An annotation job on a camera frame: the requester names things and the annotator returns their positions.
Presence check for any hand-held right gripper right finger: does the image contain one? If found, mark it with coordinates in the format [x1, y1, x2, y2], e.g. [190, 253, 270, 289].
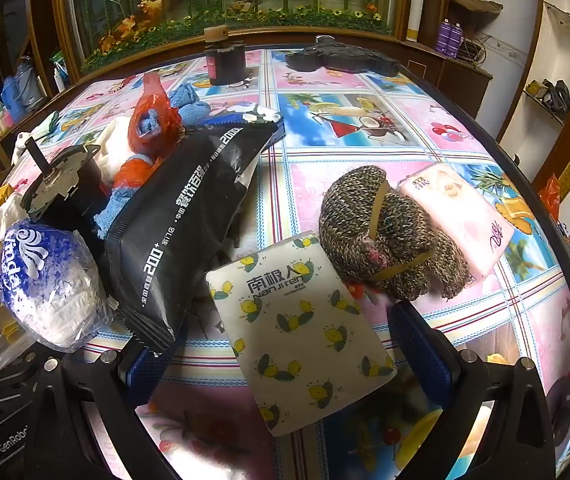
[387, 300, 558, 480]

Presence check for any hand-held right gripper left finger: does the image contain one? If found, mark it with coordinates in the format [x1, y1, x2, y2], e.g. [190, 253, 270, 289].
[25, 327, 188, 480]

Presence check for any lemon print tissue pack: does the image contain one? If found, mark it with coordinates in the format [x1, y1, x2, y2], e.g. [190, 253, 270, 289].
[205, 231, 398, 437]

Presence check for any blue white plastic bag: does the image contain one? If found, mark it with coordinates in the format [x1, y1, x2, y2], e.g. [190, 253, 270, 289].
[0, 217, 111, 352]

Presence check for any black wipes packet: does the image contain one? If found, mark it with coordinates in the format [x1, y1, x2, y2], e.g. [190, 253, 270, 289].
[102, 122, 286, 353]

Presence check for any pink tissue pack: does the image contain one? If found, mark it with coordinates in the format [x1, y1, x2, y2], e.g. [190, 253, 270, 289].
[397, 162, 516, 281]

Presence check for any speckled knit gloves bundle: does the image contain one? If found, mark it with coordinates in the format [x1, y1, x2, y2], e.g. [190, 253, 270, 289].
[317, 165, 472, 302]

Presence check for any white cloth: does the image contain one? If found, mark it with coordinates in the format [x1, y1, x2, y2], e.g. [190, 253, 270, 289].
[95, 115, 138, 186]

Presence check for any red plastic bag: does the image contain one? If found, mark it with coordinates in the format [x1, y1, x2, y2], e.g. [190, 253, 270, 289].
[112, 72, 186, 196]

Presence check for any floral print tissue pack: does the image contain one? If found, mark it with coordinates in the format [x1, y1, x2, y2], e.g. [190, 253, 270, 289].
[225, 105, 286, 126]

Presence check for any blue cloth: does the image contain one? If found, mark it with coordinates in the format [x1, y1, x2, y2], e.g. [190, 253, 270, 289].
[165, 82, 212, 126]
[92, 157, 163, 241]

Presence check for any black cylinder container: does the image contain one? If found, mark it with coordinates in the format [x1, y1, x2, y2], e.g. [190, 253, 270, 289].
[19, 136, 116, 241]

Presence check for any orange plastic bag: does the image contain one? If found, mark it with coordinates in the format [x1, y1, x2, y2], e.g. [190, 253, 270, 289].
[537, 172, 563, 223]

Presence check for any printed tablecloth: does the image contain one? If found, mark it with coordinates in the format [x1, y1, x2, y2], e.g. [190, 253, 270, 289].
[0, 45, 570, 480]

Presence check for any white work glove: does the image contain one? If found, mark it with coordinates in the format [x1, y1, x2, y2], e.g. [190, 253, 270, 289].
[12, 110, 63, 153]

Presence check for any wooden cabinet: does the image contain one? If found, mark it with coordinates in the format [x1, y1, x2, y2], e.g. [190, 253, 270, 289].
[405, 40, 493, 121]

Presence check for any black item on shelf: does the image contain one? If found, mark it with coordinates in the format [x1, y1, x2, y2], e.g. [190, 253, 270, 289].
[540, 79, 570, 113]

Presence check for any blue thermos jug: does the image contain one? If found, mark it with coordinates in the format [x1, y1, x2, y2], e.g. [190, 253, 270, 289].
[2, 67, 41, 116]

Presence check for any green white bottle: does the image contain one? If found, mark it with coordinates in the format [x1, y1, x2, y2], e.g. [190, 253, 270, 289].
[50, 52, 68, 93]

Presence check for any black lumpy object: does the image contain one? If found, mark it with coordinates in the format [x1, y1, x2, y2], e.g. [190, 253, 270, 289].
[285, 35, 401, 78]

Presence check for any dark jar with wooden lid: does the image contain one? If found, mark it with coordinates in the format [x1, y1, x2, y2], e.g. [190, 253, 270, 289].
[203, 25, 247, 87]

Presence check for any woven basket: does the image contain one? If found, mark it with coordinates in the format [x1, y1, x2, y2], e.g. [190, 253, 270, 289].
[449, 0, 504, 36]

